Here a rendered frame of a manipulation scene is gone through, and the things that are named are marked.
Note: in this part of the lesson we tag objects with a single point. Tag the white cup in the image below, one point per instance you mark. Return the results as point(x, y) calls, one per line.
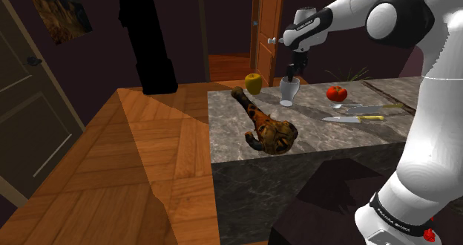
point(289, 89)

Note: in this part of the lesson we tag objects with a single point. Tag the landscape wall picture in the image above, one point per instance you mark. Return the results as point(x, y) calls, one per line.
point(59, 9)

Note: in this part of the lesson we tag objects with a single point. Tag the orange wooden door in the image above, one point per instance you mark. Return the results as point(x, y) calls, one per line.
point(269, 16)

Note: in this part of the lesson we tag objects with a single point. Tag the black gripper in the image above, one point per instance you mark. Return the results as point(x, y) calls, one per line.
point(298, 60)

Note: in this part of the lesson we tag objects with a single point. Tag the red tomato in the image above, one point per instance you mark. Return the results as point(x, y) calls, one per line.
point(336, 94)

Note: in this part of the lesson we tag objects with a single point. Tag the dark panelled door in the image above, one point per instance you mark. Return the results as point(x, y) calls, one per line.
point(29, 121)

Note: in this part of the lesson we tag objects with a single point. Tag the yellow apple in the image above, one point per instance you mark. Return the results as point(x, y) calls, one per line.
point(253, 83)

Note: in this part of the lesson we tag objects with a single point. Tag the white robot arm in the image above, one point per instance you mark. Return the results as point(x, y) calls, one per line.
point(430, 135)

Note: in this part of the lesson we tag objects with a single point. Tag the green plant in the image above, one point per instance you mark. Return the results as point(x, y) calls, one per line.
point(349, 75)

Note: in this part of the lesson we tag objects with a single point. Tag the silver fork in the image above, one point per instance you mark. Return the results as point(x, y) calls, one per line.
point(343, 105)

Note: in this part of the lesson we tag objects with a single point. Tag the spotted leopard plush toy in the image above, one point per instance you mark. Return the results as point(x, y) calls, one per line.
point(272, 132)

